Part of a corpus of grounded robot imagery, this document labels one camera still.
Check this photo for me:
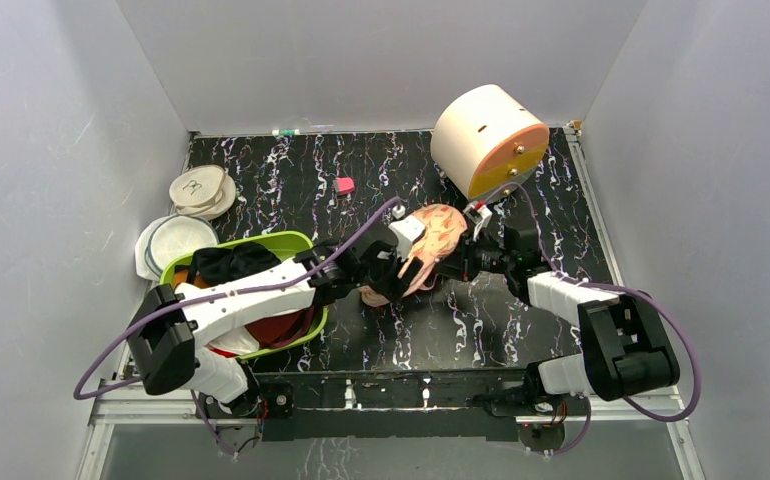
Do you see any floral mesh laundry bag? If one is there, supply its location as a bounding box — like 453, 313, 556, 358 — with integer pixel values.
360, 204, 467, 307

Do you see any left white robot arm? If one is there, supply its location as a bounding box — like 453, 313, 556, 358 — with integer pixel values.
127, 222, 425, 416

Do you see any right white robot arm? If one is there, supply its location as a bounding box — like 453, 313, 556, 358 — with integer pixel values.
435, 227, 680, 414

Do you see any dark red bra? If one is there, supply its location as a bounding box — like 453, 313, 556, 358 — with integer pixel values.
245, 308, 319, 349

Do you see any white round mesh bag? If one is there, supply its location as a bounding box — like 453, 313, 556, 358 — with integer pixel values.
134, 215, 219, 281

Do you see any small pink block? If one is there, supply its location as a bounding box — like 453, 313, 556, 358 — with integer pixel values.
333, 177, 355, 196

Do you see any green plastic basket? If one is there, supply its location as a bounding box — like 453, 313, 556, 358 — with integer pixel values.
160, 231, 328, 360

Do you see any cream cylindrical drum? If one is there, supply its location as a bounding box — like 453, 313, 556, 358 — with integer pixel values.
430, 84, 550, 200

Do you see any small green white marker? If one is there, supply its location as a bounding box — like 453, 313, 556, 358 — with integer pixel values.
271, 129, 301, 137

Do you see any black garment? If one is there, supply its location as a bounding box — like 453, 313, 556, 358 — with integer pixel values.
186, 242, 281, 288

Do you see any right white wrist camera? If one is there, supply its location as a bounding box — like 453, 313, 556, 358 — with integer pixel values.
462, 201, 492, 242

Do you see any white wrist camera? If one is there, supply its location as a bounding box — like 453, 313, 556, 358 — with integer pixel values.
462, 201, 492, 242
388, 205, 426, 260

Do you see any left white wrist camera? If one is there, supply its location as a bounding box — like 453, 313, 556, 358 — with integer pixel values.
388, 205, 426, 260

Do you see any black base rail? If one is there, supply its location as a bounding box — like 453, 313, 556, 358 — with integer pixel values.
186, 370, 578, 444

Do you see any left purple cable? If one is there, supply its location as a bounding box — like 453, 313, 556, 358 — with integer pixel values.
72, 195, 405, 458

